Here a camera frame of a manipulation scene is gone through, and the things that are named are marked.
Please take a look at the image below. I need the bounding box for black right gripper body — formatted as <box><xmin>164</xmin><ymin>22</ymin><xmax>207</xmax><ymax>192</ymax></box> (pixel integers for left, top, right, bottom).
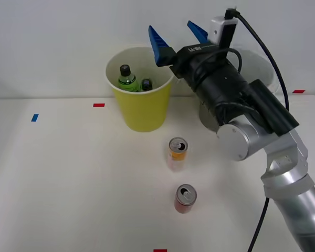
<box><xmin>169</xmin><ymin>43</ymin><xmax>234</xmax><ymax>89</ymax></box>

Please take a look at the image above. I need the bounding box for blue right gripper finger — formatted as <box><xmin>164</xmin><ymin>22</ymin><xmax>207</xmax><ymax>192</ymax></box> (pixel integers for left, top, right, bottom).
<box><xmin>186</xmin><ymin>20</ymin><xmax>214</xmax><ymax>46</ymax></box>
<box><xmin>148</xmin><ymin>25</ymin><xmax>178</xmax><ymax>68</ymax></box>

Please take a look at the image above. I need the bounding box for yellow bottle black cap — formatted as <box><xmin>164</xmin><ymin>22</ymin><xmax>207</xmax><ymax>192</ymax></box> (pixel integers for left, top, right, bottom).
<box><xmin>140</xmin><ymin>78</ymin><xmax>153</xmax><ymax>92</ymax></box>

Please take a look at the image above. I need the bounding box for green bottle black cap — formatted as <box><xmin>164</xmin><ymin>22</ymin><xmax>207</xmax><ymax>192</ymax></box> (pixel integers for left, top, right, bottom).
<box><xmin>118</xmin><ymin>64</ymin><xmax>140</xmax><ymax>92</ymax></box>

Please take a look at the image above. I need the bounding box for grey plastic bin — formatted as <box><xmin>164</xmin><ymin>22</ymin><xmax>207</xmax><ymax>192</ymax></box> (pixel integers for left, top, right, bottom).
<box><xmin>198</xmin><ymin>48</ymin><xmax>277</xmax><ymax>133</ymax></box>

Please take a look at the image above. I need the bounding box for yellow-green plastic bin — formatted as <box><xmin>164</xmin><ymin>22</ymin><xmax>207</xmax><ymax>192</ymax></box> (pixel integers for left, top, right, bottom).
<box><xmin>105</xmin><ymin>47</ymin><xmax>174</xmax><ymax>133</ymax></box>

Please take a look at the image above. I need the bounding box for orange drink can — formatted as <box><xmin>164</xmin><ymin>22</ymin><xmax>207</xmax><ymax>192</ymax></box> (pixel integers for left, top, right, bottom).
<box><xmin>167</xmin><ymin>136</ymin><xmax>189</xmax><ymax>173</ymax></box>

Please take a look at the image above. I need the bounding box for red drink can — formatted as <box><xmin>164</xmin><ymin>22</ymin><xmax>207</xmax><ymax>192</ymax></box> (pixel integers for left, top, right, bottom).
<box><xmin>174</xmin><ymin>184</ymin><xmax>197</xmax><ymax>214</ymax></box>

